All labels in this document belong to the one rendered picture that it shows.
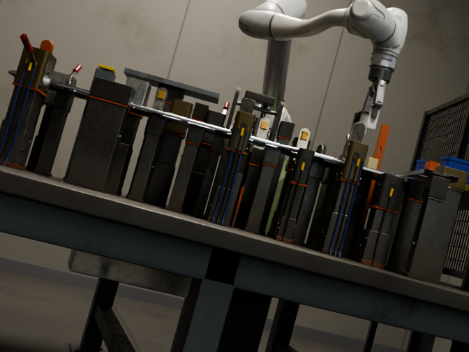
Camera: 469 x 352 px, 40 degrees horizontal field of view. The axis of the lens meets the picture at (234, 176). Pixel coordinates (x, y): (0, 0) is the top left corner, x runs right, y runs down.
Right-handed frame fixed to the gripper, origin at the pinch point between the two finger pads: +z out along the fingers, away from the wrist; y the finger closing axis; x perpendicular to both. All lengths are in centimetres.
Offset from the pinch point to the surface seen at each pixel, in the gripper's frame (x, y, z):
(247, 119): -40.0, 22.0, 11.6
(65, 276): -124, -231, 108
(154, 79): -76, -27, -1
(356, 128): -6.8, 18.2, 4.5
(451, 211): 28.9, 16.5, 21.4
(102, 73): -96, -30, 1
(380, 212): 6.0, 22.4, 28.0
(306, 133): -17.5, -14.5, 5.2
